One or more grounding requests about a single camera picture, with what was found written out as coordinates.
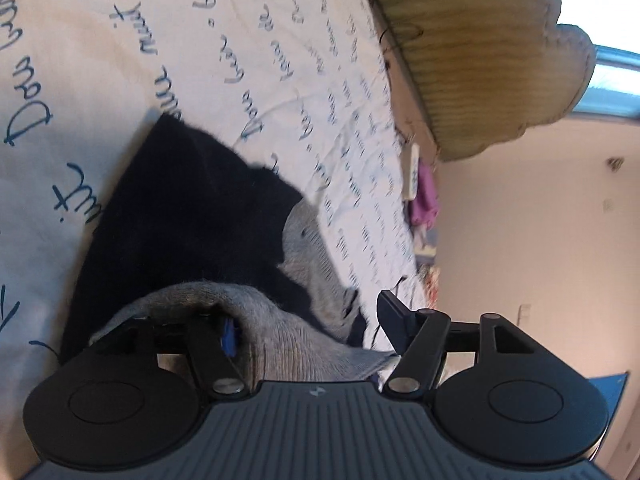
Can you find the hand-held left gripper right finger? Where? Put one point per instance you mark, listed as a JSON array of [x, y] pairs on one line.
[[394, 317]]

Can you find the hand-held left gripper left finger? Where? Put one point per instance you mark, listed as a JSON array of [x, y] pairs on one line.
[[229, 336]]

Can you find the grey sweater with navy sleeves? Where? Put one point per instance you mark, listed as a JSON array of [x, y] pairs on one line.
[[200, 210]]

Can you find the purple cloth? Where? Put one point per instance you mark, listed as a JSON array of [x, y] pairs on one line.
[[426, 200]]

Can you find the blue board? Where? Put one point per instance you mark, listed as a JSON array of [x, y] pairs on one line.
[[612, 387]]

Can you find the olive green padded headboard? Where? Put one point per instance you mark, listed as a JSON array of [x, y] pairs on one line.
[[475, 60]]

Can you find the white script-printed bedspread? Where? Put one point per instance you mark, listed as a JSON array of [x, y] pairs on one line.
[[100, 60]]

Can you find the white wall switch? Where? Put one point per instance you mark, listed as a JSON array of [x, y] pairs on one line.
[[526, 316]]

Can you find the small wall fixture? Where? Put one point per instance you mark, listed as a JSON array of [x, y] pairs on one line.
[[615, 163]]

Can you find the metal window frame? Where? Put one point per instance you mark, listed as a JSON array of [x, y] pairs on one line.
[[612, 85]]

